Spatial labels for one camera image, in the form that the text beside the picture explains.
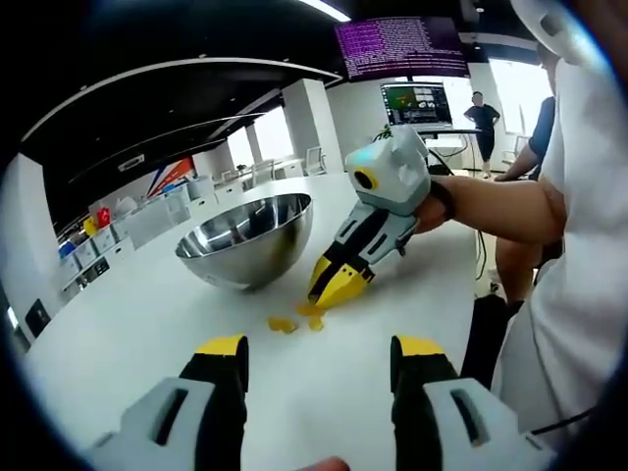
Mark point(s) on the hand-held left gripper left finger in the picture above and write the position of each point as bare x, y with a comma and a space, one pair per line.
216, 402

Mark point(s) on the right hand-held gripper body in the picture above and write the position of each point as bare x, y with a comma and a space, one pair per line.
392, 172

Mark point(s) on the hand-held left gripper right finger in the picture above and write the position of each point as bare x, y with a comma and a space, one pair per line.
422, 402

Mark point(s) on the stainless steel bowl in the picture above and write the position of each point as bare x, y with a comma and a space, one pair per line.
245, 265

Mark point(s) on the person's right hand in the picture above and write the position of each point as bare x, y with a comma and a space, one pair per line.
432, 213

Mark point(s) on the person's left hand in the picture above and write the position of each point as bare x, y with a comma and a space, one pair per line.
328, 464

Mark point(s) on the computer monitor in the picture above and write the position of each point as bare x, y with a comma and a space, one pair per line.
414, 105

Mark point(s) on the dark desk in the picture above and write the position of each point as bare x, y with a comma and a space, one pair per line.
456, 130

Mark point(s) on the person's black trousers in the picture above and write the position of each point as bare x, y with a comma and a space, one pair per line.
486, 338

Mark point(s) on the white table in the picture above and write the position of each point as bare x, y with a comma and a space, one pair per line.
147, 343

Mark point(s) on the large purple text screen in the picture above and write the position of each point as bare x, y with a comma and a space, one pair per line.
400, 46

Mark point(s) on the linear ceiling light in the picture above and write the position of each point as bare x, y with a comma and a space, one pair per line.
326, 10

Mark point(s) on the row of white storage boxes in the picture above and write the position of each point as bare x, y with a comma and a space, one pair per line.
127, 235

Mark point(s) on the black box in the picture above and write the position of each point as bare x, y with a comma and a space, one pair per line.
37, 318

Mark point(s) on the white head-worn device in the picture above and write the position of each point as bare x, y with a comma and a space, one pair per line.
539, 19

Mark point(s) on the blue bag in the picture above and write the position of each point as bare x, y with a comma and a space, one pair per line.
68, 250

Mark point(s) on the yellow bag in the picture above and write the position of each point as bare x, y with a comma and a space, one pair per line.
89, 225

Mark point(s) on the white plastic bag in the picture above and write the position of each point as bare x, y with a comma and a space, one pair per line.
125, 205

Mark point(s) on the red bag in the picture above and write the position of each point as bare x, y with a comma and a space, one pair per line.
103, 216

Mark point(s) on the ceiling air conditioner vent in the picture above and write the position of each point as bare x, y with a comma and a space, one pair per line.
131, 162

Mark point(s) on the red blue striped wall banner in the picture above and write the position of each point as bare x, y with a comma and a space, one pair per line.
169, 176

